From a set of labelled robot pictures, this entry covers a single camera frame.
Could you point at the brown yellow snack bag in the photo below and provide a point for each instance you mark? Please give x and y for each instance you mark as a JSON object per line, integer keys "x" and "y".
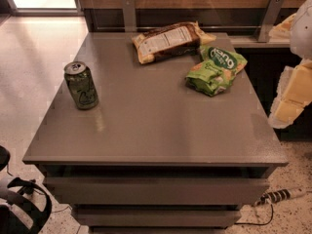
{"x": 170, "y": 41}

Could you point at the right metal wall bracket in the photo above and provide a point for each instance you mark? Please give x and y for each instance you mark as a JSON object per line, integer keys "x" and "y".
{"x": 270, "y": 15}

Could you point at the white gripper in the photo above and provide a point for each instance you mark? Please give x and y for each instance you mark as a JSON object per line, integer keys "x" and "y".
{"x": 302, "y": 29}

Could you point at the metal wall bracket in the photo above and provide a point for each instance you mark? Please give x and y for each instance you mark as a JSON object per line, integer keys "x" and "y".
{"x": 270, "y": 15}
{"x": 129, "y": 15}

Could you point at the green chip bag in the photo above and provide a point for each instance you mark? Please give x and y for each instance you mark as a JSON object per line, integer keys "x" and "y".
{"x": 216, "y": 72}

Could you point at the green soda can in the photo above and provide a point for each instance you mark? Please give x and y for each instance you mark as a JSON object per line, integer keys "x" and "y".
{"x": 80, "y": 83}

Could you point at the white power strip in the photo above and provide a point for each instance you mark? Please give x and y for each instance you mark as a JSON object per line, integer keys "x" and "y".
{"x": 274, "y": 197}

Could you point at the left metal wall bracket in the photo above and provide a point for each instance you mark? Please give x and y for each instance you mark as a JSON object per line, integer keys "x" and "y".
{"x": 129, "y": 15}

